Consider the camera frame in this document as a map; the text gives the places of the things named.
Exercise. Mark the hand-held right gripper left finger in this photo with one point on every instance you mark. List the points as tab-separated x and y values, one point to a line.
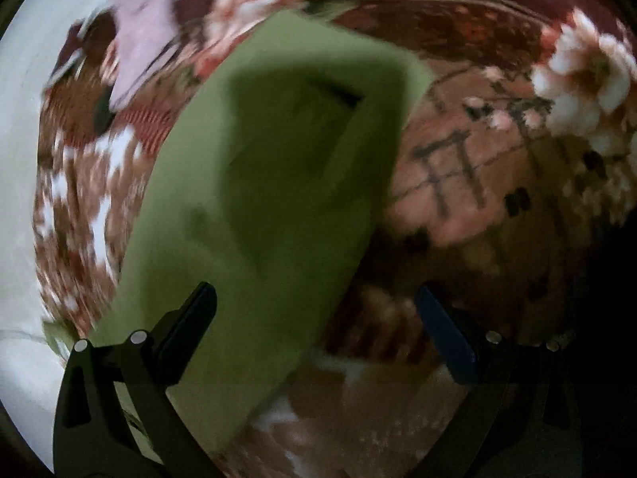
188	326

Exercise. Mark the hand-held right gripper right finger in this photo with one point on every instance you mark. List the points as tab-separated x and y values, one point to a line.
448	341

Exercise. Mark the green garment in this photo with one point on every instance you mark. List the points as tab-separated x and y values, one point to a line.
278	199

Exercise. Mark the floral brown blanket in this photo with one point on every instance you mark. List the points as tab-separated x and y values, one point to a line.
477	209

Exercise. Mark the dark round object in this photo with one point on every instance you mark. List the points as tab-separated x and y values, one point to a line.
103	112

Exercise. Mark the pale pink cloth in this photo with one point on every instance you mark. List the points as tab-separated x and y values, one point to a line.
144	35

